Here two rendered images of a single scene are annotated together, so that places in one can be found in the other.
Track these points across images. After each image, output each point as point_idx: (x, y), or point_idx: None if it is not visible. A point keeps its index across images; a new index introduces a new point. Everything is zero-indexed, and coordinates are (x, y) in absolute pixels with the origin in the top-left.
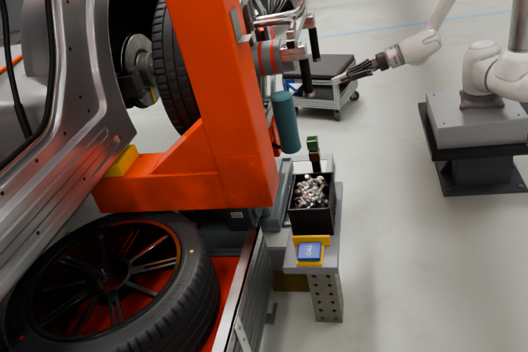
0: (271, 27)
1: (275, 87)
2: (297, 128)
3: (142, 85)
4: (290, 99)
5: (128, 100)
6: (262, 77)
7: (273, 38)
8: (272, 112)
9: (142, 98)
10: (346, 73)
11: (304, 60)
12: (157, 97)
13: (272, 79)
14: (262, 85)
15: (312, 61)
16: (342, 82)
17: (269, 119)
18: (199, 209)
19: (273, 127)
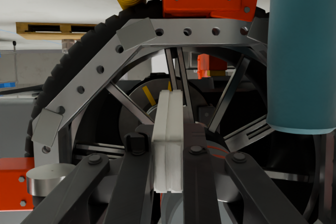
0: (9, 209)
1: (101, 62)
2: (326, 1)
3: (204, 120)
4: (331, 121)
5: (207, 103)
6: (99, 92)
7: (23, 181)
8: (195, 27)
9: (196, 99)
10: (178, 190)
11: None
12: (159, 83)
13: (101, 87)
14: (114, 76)
15: (71, 164)
16: (182, 115)
17: (249, 34)
18: None
19: (240, 2)
